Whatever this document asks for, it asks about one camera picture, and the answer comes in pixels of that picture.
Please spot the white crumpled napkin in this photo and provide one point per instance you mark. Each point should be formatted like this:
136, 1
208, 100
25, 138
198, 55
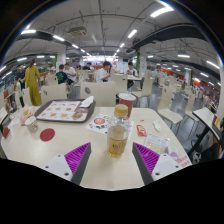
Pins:
87, 101

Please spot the printed paper tray liner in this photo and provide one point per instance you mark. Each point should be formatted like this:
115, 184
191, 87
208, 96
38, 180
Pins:
58, 110

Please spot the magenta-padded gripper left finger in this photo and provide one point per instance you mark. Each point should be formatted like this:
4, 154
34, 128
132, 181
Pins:
76, 158

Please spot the flat round red coaster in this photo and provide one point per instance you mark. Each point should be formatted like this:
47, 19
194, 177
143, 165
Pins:
47, 134

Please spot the ceiling lights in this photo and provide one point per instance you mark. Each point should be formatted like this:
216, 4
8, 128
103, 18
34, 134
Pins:
161, 11

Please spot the white patterned mug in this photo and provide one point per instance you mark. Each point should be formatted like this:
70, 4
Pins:
32, 125

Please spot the beige chair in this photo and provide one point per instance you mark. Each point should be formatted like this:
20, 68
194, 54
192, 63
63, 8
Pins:
100, 93
53, 93

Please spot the ceiling air conditioner unit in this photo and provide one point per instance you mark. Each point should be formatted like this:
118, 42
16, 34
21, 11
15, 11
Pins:
77, 32

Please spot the beige neighbouring table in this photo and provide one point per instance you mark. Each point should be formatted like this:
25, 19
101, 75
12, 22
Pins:
205, 118

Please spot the colourful printed flyer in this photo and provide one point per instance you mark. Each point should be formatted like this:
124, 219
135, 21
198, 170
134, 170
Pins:
98, 122

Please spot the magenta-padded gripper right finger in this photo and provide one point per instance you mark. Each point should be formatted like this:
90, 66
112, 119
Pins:
147, 158

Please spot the clear plastic packet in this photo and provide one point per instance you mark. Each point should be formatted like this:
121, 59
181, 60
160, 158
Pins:
156, 142

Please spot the dark brown food tray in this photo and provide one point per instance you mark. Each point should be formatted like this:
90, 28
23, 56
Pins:
90, 111

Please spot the red sauce packet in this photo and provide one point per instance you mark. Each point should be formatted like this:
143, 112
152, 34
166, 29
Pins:
141, 130

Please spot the beige chairs group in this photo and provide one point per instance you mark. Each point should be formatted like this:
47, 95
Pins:
170, 100

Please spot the brown bun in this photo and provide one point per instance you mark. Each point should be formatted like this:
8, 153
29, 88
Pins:
77, 115

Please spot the clear bottle with yellow drink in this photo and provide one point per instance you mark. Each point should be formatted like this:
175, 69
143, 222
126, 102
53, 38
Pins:
117, 140

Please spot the pink and white flyer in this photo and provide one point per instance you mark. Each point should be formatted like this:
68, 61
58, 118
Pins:
181, 159

